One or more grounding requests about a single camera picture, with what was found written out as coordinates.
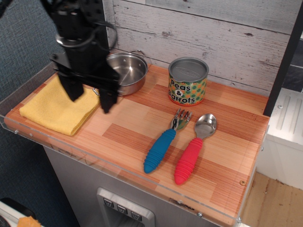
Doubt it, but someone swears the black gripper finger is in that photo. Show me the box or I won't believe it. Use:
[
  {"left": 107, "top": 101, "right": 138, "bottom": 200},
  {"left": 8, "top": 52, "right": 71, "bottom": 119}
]
[
  {"left": 59, "top": 75, "right": 84, "bottom": 102},
  {"left": 99, "top": 86, "right": 118, "bottom": 114}
]

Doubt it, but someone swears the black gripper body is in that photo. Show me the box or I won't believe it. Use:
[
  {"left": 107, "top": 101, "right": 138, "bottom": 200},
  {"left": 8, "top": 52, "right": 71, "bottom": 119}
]
[{"left": 51, "top": 35, "right": 119, "bottom": 89}]

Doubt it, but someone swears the yellow cloth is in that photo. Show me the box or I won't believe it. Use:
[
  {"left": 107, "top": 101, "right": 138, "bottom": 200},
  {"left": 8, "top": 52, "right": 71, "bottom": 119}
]
[{"left": 19, "top": 76, "right": 99, "bottom": 136}]

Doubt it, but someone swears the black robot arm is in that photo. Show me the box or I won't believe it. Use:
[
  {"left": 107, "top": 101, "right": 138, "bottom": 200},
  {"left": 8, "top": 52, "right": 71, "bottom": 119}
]
[{"left": 41, "top": 0, "right": 119, "bottom": 113}]

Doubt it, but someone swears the small steel pot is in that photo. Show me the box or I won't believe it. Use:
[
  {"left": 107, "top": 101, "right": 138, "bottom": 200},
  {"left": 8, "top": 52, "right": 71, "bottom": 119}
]
[{"left": 107, "top": 50, "right": 148, "bottom": 96}]

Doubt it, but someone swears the clear acrylic table guard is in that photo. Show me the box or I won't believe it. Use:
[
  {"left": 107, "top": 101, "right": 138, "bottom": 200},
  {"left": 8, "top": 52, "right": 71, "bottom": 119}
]
[{"left": 0, "top": 35, "right": 270, "bottom": 227}]

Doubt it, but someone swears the peas and carrots can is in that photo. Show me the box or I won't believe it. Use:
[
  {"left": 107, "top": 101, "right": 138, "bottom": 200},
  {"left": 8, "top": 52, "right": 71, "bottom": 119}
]
[{"left": 168, "top": 57, "right": 209, "bottom": 106}]

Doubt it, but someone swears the silver button control panel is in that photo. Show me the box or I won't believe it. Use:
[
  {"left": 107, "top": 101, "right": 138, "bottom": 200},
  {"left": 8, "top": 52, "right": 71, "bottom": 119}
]
[{"left": 97, "top": 187, "right": 155, "bottom": 227}]

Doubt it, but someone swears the orange object bottom left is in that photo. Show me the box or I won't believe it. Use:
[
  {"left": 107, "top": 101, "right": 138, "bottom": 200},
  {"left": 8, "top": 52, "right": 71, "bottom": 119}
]
[{"left": 17, "top": 216, "right": 42, "bottom": 227}]

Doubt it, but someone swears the white ribbed cabinet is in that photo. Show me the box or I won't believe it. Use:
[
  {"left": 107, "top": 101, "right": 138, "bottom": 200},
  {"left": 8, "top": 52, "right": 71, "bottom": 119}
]
[{"left": 256, "top": 88, "right": 303, "bottom": 189}]

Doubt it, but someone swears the blue handled fork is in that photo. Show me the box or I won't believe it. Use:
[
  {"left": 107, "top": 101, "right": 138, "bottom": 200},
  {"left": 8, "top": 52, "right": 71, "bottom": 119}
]
[{"left": 143, "top": 109, "right": 192, "bottom": 174}]

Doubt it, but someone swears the red handled spoon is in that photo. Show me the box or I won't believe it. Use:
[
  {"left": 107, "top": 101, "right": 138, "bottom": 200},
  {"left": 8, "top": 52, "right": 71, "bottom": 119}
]
[{"left": 174, "top": 113, "right": 217, "bottom": 185}]

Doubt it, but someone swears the black vertical post right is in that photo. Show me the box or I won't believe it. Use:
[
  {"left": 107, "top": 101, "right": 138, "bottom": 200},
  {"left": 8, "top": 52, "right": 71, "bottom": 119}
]
[{"left": 263, "top": 3, "right": 303, "bottom": 117}]

